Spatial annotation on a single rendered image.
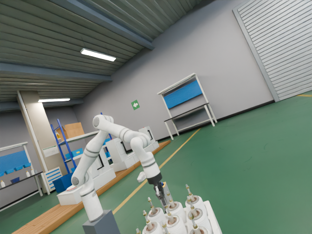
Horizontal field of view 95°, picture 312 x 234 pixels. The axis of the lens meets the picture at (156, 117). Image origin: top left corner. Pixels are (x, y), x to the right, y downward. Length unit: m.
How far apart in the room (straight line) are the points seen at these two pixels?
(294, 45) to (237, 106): 2.05
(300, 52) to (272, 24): 1.05
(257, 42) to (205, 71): 1.61
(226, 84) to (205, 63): 1.01
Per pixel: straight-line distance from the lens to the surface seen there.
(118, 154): 3.41
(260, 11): 5.81
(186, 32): 6.12
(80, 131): 6.14
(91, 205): 1.16
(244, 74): 5.48
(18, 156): 6.69
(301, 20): 5.78
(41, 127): 7.28
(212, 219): 0.91
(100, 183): 2.97
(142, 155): 0.71
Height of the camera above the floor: 0.71
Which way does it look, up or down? 3 degrees up
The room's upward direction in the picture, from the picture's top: 23 degrees counter-clockwise
